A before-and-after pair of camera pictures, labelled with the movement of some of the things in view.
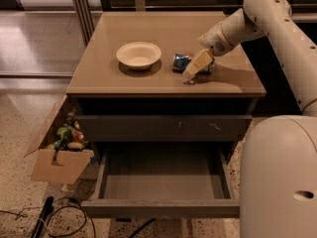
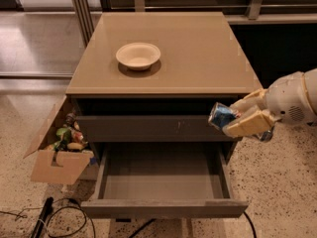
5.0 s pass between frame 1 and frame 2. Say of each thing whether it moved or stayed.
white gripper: moved
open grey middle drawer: stayed
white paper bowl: stayed
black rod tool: stayed
